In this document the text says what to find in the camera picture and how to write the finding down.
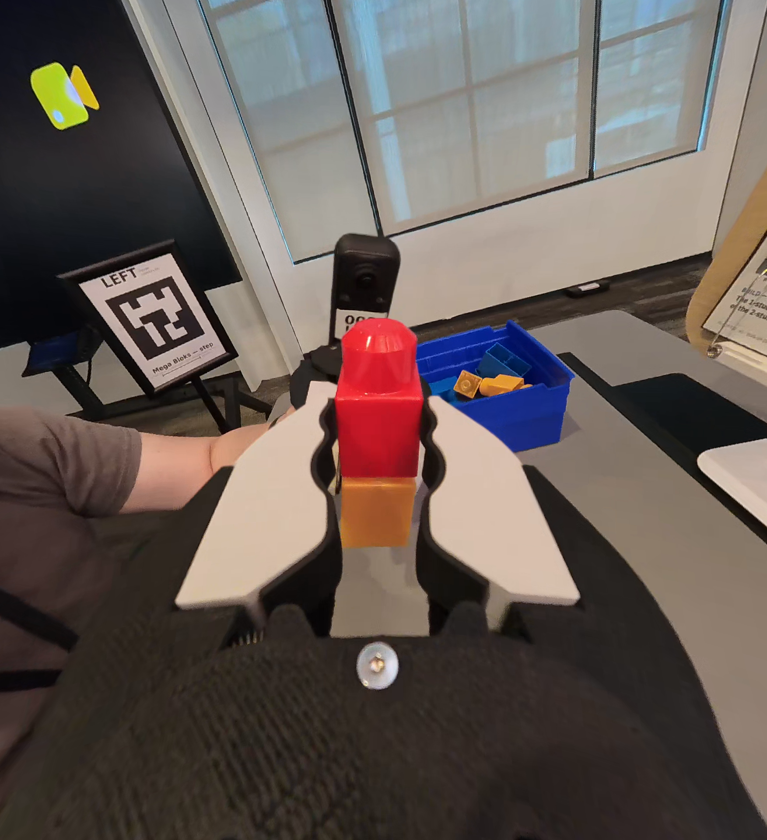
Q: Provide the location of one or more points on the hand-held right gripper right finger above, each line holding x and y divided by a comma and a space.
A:
495, 518

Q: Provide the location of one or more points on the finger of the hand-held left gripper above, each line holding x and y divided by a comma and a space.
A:
314, 389

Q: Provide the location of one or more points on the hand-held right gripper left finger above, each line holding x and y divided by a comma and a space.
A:
265, 518

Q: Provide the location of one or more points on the red mega block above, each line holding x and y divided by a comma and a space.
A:
377, 426

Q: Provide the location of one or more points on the blue plastic bin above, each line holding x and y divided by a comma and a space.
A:
521, 420

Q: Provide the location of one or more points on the orange two-stud mega block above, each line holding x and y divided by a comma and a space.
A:
377, 512

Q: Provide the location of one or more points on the pile of orange mega blocks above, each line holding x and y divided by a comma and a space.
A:
495, 384

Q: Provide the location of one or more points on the blue mega block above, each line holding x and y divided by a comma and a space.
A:
505, 361

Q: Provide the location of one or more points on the person's left forearm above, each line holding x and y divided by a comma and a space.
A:
173, 466

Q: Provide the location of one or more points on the black sign easel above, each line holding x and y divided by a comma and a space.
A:
216, 403

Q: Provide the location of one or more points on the black framed marker sign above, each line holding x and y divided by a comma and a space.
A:
153, 315

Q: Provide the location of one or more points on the small floor device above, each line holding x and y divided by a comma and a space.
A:
587, 289

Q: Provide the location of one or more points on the dark blue box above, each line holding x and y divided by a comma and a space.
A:
61, 351

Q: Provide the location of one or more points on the instruction sheet board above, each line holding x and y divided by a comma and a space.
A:
751, 282

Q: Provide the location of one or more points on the yellow green sticker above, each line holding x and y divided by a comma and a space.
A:
61, 98

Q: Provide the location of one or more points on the large black wall screen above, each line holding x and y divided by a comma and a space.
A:
61, 197

